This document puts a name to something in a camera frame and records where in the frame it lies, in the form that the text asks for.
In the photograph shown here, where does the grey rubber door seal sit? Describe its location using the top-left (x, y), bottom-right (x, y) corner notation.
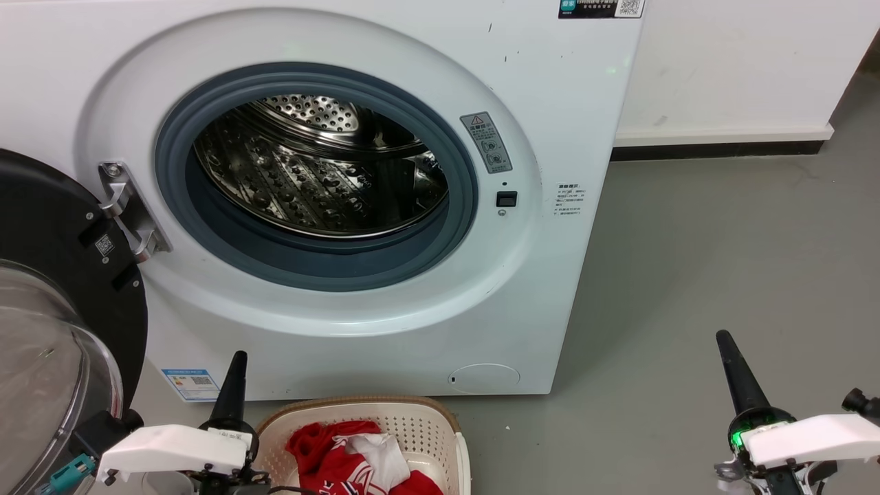
top-left (154, 62), bottom-right (480, 293)

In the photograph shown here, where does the teal cable connector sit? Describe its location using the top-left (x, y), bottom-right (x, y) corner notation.
top-left (48, 454), bottom-right (97, 493)

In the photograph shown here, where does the white front-load washing machine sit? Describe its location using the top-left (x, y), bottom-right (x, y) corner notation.
top-left (0, 0), bottom-right (647, 403)

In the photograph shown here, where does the blue energy label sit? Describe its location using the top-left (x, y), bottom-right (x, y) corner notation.
top-left (162, 368), bottom-right (221, 402)

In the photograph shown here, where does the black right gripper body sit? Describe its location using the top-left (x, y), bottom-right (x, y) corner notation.
top-left (715, 407), bottom-right (836, 495)

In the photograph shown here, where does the perforated steel drum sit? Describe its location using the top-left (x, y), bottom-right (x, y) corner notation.
top-left (194, 94), bottom-right (450, 239)

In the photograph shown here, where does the metal door hinge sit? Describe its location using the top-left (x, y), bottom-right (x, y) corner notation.
top-left (98, 162), bottom-right (173, 263)

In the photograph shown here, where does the grey warning sticker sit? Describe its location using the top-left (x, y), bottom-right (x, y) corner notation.
top-left (459, 111), bottom-right (513, 174)

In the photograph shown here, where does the black panel label strip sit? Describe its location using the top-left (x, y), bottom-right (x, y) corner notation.
top-left (558, 0), bottom-right (646, 19)

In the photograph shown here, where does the white and black baseboard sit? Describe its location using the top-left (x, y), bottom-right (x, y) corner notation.
top-left (610, 122), bottom-right (835, 162)

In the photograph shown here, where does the cream perforated laundry basket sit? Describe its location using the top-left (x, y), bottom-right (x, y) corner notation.
top-left (253, 396), bottom-right (472, 495)

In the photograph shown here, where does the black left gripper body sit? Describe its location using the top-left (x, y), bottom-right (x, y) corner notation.
top-left (198, 421), bottom-right (270, 495)

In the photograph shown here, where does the small text sticker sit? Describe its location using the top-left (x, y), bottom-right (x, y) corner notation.
top-left (555, 182), bottom-right (587, 217)

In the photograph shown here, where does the round filter cover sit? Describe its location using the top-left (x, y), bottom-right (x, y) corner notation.
top-left (448, 363), bottom-right (521, 395)

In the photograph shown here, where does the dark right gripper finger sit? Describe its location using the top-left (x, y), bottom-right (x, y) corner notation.
top-left (723, 330), bottom-right (771, 411)
top-left (716, 330), bottom-right (750, 415)

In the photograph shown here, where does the black washer door with glass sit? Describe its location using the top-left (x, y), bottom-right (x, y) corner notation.
top-left (0, 148), bottom-right (149, 495)

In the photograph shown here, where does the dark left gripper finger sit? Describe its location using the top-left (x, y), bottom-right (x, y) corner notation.
top-left (228, 351), bottom-right (248, 425)
top-left (209, 351), bottom-right (241, 424)

